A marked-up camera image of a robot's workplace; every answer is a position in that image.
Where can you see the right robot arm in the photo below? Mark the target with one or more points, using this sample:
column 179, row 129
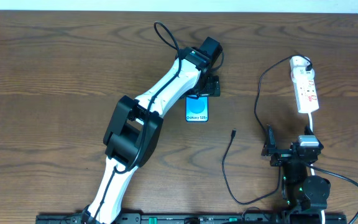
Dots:
column 306, row 194

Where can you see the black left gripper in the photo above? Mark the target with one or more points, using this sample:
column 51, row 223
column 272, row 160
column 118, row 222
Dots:
column 212, row 86

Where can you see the white power strip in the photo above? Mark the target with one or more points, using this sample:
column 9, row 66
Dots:
column 305, row 90

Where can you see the white USB charger adapter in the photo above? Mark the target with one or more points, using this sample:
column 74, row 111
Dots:
column 300, row 65

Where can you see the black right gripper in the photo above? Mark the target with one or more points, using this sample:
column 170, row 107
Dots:
column 286, row 154

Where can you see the blue Galaxy smartphone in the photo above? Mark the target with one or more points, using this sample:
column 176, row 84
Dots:
column 197, row 109

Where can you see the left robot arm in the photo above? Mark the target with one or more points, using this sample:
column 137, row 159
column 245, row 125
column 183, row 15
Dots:
column 134, row 129

